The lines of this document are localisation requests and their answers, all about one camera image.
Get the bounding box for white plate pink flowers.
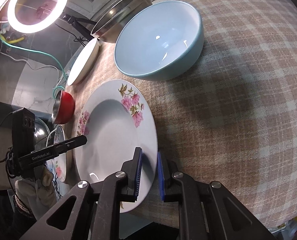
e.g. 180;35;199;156
74;79;158;213

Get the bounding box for large stainless steel bowl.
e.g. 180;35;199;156
91;0;152;43

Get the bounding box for plaid tablecloth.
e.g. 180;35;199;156
63;0;297;230

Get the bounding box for teal hose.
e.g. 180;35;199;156
0;36;70;100

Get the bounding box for ring light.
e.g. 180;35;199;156
7;0;68;34

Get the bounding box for yellow cable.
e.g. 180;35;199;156
0;31;28;45

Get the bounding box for red steel bowl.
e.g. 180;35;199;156
52;90;75;125

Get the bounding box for gloved left hand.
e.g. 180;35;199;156
15;166;57;220

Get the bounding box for floral deep plate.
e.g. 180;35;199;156
53;125;67;183

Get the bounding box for white cable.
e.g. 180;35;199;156
0;42;64;81

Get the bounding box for cream rimmed white plate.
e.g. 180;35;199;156
67;38;100;86

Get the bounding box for black tripod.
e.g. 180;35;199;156
59;12;96;41

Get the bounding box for large light blue bowl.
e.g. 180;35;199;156
114;1;204;81

